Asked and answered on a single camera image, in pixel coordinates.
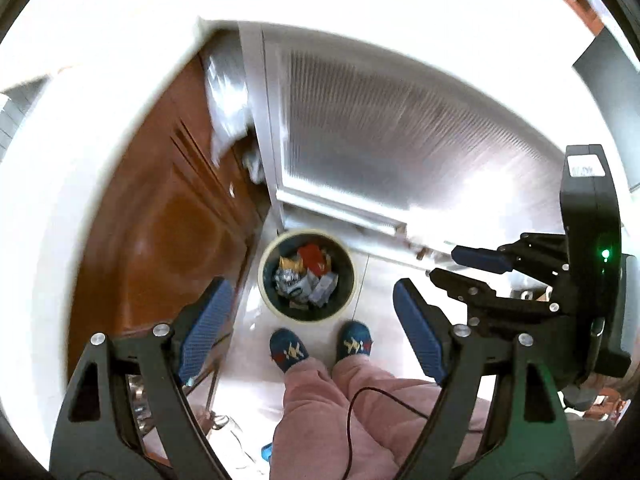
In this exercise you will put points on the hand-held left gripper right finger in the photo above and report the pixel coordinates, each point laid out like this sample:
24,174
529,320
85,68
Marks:
420,335

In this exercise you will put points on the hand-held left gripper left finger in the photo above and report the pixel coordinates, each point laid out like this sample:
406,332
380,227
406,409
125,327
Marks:
207,330

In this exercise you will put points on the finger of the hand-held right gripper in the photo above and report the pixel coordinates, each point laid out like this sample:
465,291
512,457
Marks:
460,285
477,258

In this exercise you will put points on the foil ball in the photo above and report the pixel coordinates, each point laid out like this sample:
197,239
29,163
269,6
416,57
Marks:
287,280

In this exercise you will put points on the round waste bin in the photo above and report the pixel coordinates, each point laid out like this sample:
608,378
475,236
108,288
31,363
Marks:
307,310

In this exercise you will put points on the gold wrapper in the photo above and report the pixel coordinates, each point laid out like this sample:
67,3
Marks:
289,262

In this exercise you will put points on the red packet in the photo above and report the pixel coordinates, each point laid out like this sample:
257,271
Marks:
312,255

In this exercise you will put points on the person's right blue shoe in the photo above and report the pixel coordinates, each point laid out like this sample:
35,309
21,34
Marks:
354,342

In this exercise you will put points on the person's blue shoe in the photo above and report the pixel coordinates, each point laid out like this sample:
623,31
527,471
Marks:
289,351
354,342

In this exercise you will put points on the person's right leg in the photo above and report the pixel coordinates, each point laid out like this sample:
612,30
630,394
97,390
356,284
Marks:
390,410

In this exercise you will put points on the person's left blue shoe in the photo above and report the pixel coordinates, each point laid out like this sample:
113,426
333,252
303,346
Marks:
289,351

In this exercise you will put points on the small blue object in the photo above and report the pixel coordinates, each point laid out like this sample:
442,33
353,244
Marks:
266,452

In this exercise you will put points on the white ribbed cabinet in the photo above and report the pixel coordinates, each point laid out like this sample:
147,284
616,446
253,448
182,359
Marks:
400,135

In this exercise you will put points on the white plastic bag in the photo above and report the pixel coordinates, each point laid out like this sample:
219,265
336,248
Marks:
230,105

